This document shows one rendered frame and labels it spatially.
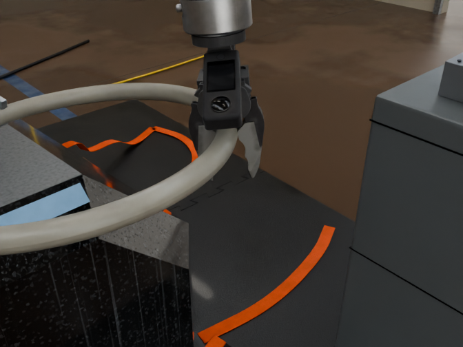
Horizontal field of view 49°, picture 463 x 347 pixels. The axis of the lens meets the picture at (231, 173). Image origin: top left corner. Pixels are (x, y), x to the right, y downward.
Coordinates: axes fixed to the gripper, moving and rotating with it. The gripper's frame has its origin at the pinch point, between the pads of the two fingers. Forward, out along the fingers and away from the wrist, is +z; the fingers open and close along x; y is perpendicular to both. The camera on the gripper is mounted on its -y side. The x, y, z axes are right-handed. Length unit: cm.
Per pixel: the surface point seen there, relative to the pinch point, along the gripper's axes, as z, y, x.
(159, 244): 24.7, 18.1, 17.4
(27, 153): 3.6, 20.7, 39.8
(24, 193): 4.9, 7.3, 35.4
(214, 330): 83, 52, 14
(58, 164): 4.6, 16.5, 32.5
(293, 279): 84, 76, -12
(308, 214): 82, 115, -21
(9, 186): 4.5, 9.3, 38.8
